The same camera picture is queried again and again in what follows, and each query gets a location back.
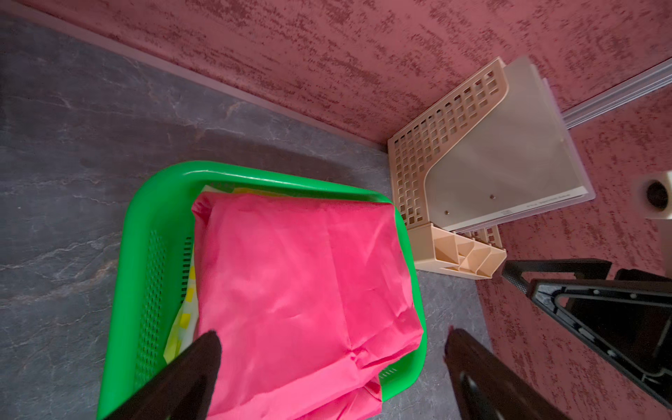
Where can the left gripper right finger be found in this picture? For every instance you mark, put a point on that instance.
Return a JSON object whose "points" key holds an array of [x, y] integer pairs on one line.
{"points": [[485, 388]]}

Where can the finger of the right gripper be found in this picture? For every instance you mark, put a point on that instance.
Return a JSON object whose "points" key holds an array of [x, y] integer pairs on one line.
{"points": [[590, 269], [626, 323]]}

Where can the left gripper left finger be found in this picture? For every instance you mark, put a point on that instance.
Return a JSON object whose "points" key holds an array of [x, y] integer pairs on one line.
{"points": [[183, 389]]}

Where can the yellow duck raincoat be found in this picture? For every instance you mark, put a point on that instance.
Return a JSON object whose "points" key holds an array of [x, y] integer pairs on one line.
{"points": [[186, 315]]}

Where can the pink raincoat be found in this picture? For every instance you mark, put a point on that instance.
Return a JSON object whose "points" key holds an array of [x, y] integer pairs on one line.
{"points": [[311, 300]]}

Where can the green plastic basket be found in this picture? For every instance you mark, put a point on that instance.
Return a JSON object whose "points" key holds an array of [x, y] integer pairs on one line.
{"points": [[156, 250]]}

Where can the grey purple folder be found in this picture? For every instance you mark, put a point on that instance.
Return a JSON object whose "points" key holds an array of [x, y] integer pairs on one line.
{"points": [[531, 167]]}

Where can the beige file organizer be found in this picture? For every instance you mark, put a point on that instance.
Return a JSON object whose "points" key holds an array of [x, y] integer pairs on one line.
{"points": [[432, 189]]}

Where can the right corner aluminium post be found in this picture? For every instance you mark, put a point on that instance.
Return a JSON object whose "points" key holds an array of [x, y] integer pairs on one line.
{"points": [[634, 88]]}

